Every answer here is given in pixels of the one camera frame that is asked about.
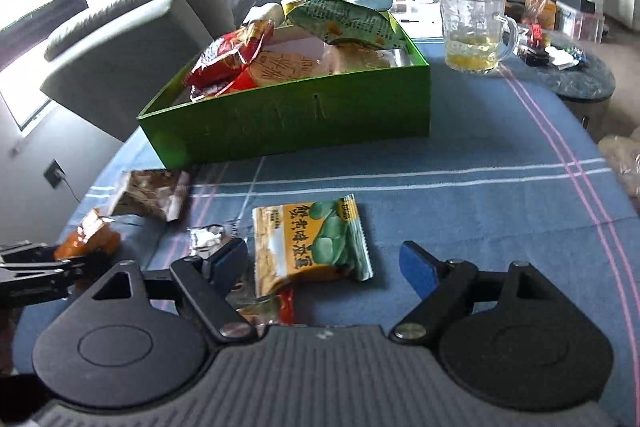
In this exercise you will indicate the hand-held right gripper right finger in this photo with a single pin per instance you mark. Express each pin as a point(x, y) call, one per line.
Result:
point(417, 267)

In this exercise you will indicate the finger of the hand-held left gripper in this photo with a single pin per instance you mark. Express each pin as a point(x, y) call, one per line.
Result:
point(25, 253)
point(45, 279)

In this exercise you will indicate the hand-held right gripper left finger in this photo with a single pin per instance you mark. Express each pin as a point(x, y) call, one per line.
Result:
point(227, 259)

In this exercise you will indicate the orange snack packet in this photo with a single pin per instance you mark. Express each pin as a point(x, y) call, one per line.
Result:
point(90, 237)

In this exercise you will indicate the yellow green bean packet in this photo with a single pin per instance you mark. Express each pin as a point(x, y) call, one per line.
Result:
point(310, 242)

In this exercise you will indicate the green cardboard box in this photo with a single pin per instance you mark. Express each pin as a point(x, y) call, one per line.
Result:
point(300, 122)

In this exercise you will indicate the red round cracker packet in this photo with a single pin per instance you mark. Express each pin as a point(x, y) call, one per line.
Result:
point(280, 69)

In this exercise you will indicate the pale cracker packet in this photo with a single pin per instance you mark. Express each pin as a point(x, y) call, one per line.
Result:
point(357, 59)

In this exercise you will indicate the green patterned snack packet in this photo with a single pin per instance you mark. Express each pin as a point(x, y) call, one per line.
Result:
point(345, 24)

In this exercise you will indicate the small silver packet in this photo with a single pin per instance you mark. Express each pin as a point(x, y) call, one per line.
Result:
point(210, 241)

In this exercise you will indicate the small red orange packet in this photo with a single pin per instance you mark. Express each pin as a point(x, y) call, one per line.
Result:
point(267, 307)

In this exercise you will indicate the brown snack packet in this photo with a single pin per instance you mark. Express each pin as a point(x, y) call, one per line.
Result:
point(147, 194)

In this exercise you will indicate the red crinkled snack packet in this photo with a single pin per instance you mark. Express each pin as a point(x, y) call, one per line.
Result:
point(225, 57)

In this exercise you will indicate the grey sofa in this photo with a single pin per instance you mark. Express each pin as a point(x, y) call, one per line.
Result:
point(135, 57)

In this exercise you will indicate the clear plastic bag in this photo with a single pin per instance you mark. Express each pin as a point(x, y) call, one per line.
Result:
point(622, 164)

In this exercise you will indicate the white round table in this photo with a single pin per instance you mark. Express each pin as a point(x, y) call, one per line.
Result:
point(422, 27)

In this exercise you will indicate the dark round side table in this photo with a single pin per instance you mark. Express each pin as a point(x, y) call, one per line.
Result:
point(575, 82)

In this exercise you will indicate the black pen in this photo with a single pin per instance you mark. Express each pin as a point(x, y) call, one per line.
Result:
point(410, 20)

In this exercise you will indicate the white rounded container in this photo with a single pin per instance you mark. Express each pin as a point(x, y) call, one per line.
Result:
point(262, 14)

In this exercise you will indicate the yellow cup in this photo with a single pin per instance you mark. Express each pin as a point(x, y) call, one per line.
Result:
point(293, 7)

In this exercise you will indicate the brown snack bag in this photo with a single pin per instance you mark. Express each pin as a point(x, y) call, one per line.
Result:
point(541, 12)

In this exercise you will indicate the clear plastic box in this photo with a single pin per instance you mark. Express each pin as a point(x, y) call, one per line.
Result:
point(580, 22)

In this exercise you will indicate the grey wall socket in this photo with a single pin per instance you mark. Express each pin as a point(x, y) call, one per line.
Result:
point(55, 173)

